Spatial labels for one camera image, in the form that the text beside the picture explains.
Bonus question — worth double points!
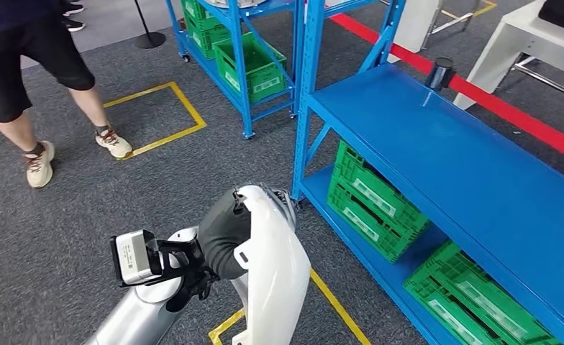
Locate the black stanchion post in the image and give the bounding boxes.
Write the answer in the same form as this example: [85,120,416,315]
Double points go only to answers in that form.
[424,57,456,108]
[133,0,167,50]

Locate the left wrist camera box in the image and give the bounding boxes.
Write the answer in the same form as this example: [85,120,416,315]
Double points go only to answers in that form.
[110,229,165,288]

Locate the white plastic shell part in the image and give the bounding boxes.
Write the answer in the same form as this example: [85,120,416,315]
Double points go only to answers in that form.
[229,184,312,345]

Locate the white table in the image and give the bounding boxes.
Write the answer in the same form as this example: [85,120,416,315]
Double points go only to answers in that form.
[453,0,564,111]

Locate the person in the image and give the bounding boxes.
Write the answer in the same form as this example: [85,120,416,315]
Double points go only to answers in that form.
[60,0,86,33]
[0,0,134,190]

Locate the green plastic crate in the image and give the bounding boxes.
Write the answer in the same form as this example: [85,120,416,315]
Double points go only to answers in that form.
[429,240,564,345]
[326,178,419,264]
[403,276,497,345]
[212,30,288,104]
[333,140,429,234]
[185,14,233,60]
[181,0,217,29]

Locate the white table panel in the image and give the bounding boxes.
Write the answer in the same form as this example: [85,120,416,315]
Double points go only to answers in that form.
[387,0,442,64]

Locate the red barrier belt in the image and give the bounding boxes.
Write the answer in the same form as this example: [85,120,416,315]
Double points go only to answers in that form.
[329,13,564,167]

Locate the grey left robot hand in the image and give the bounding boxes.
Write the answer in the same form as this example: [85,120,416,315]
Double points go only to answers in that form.
[197,184,299,282]

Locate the blue metal shelf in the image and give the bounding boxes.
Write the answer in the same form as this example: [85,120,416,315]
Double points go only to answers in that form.
[291,0,564,345]
[165,0,308,140]

